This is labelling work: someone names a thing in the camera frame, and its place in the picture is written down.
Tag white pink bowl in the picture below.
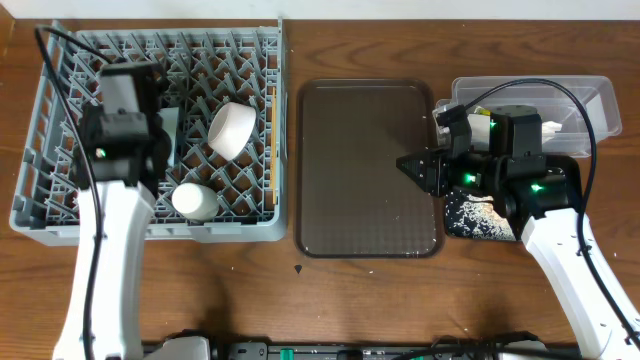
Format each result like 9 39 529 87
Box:
208 102 257 161

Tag yellow round plate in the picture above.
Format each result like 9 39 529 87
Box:
159 107 180 166

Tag white napkin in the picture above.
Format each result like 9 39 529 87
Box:
468 114 562 151

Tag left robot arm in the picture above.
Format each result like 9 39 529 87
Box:
53 62 171 359

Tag yellow green snack wrapper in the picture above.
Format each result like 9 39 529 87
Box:
473 106 491 116

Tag clear plastic waste bin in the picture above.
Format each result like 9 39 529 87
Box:
436 75 622 158

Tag white cup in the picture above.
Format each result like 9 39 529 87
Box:
171 183 220 222

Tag black equipment rail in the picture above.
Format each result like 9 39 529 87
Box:
142 329 586 360

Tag dark brown serving tray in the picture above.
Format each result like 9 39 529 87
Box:
295 79 444 259

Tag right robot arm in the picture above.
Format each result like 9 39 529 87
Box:
396 105 639 359

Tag grey plastic dish rack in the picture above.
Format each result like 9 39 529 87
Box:
9 26 287 246

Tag black waste tray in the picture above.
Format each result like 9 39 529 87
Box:
443 154 584 242

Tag spilled rice food scraps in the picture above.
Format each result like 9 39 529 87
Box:
444 191 516 242

